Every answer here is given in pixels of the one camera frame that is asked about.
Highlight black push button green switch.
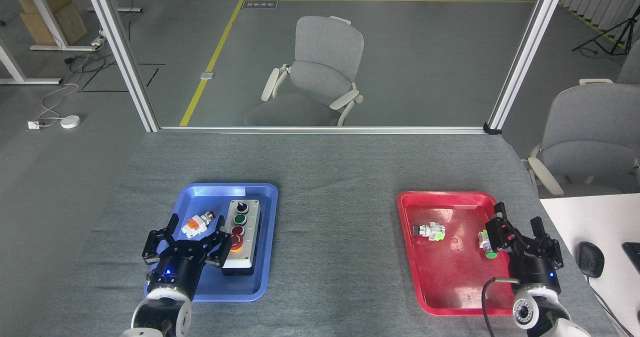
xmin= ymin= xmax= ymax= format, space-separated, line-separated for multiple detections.
xmin=412 ymin=222 xmax=446 ymax=242

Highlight black keyboard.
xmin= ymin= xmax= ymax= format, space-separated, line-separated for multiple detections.
xmin=621 ymin=242 xmax=640 ymax=274

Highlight grey control box with buttons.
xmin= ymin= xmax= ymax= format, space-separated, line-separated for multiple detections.
xmin=221 ymin=198 xmax=262 ymax=277

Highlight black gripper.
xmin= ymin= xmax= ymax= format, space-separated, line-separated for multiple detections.
xmin=141 ymin=213 xmax=233 ymax=299
xmin=485 ymin=202 xmax=565 ymax=291

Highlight black computer mouse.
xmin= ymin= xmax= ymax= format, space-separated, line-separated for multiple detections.
xmin=575 ymin=241 xmax=605 ymax=279

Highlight black mouse cable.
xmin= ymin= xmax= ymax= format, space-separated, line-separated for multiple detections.
xmin=584 ymin=274 xmax=640 ymax=337

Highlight white floor cable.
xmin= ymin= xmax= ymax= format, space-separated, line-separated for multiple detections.
xmin=39 ymin=81 xmax=80 ymax=126

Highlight red plastic tray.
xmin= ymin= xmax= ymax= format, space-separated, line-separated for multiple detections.
xmin=397 ymin=191 xmax=522 ymax=316

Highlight blue plastic tray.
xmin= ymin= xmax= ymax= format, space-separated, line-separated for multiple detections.
xmin=145 ymin=182 xmax=279 ymax=303

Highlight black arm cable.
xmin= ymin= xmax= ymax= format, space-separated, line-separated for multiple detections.
xmin=481 ymin=277 xmax=521 ymax=337

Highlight grey office chair white arms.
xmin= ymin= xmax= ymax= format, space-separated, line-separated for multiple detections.
xmin=244 ymin=16 xmax=365 ymax=128
xmin=522 ymin=78 xmax=640 ymax=198

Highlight silver aluminium post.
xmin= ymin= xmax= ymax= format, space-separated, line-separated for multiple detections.
xmin=81 ymin=0 xmax=161 ymax=133
xmin=484 ymin=0 xmax=571 ymax=135

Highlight white side table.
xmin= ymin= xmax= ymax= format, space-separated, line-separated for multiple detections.
xmin=539 ymin=193 xmax=640 ymax=337

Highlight black tripod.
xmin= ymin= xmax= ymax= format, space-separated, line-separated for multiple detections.
xmin=571 ymin=14 xmax=640 ymax=56

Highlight white desk leg frame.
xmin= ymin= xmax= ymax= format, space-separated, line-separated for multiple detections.
xmin=0 ymin=37 xmax=62 ymax=85
xmin=20 ymin=0 xmax=103 ymax=52

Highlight red push button orange switch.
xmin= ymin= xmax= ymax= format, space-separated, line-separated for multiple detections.
xmin=181 ymin=210 xmax=217 ymax=239

